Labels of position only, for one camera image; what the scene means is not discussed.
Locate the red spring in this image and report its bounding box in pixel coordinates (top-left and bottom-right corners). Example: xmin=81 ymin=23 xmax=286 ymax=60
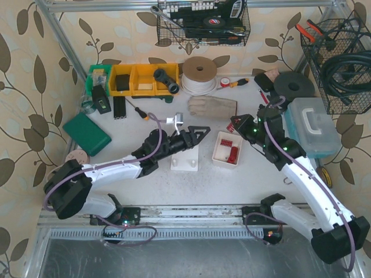
xmin=220 ymin=139 xmax=233 ymax=147
xmin=227 ymin=122 xmax=234 ymax=133
xmin=227 ymin=147 xmax=239 ymax=164

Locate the white peg base plate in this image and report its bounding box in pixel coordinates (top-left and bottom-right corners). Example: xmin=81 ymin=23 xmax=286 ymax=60
xmin=170 ymin=145 xmax=199 ymax=171

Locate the beige work glove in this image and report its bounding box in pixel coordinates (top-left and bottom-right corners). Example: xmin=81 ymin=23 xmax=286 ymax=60
xmin=188 ymin=96 xmax=238 ymax=120

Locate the cream parts tray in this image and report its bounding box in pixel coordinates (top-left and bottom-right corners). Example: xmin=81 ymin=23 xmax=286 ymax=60
xmin=212 ymin=131 xmax=243 ymax=169

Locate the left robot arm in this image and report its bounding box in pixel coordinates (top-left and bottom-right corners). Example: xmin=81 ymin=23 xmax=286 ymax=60
xmin=43 ymin=126 xmax=210 ymax=220

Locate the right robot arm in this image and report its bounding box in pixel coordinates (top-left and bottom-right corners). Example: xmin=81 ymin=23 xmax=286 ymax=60
xmin=230 ymin=97 xmax=370 ymax=272

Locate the red tape roll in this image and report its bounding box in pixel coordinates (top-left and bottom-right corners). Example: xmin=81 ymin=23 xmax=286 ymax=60
xmin=220 ymin=77 xmax=230 ymax=87

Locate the black sponge block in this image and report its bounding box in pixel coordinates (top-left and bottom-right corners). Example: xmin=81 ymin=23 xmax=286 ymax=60
xmin=254 ymin=73 xmax=274 ymax=93

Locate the clear teal toolbox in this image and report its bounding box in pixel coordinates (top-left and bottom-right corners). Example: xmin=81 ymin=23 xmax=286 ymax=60
xmin=284 ymin=97 xmax=341 ymax=159

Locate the black filament spool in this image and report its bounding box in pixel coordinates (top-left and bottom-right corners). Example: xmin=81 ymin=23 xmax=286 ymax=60
xmin=270 ymin=71 xmax=315 ymax=106

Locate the black pipe fitting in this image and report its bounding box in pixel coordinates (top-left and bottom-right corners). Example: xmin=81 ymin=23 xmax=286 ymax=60
xmin=153 ymin=68 xmax=180 ymax=94

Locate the yellow black tape roll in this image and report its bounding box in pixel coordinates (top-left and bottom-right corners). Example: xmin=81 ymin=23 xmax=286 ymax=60
xmin=316 ymin=166 xmax=333 ymax=189

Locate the black aluminium extrusion profile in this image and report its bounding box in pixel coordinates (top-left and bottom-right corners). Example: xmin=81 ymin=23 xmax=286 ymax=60
xmin=113 ymin=97 xmax=126 ymax=120

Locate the yellow storage bin row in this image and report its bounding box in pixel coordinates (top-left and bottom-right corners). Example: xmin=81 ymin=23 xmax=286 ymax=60
xmin=108 ymin=63 xmax=180 ymax=97

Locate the black battery charger box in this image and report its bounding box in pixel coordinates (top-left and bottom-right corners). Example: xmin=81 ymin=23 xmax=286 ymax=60
xmin=92 ymin=85 xmax=111 ymax=114

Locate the green storage bin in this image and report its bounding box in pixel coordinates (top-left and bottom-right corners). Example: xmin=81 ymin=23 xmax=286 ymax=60
xmin=85 ymin=65 xmax=112 ymax=96

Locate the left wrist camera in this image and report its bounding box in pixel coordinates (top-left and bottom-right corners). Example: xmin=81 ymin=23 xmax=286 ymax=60
xmin=166 ymin=112 xmax=184 ymax=126

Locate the red handled tool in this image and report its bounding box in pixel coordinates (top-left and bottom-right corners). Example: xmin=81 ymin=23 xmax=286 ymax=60
xmin=258 ymin=89 xmax=269 ymax=104

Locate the white cable spool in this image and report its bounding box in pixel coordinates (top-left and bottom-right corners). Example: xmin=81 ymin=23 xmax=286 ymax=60
xmin=181 ymin=56 xmax=217 ymax=96

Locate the black orange handled screwdriver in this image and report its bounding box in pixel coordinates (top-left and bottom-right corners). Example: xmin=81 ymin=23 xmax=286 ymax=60
xmin=126 ymin=98 xmax=149 ymax=120

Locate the wall wire basket with tools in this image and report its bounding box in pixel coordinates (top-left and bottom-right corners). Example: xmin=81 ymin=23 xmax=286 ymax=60
xmin=150 ymin=1 xmax=250 ymax=47

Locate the wire basket with black hose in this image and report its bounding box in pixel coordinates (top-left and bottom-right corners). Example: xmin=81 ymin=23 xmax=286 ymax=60
xmin=295 ymin=11 xmax=370 ymax=115

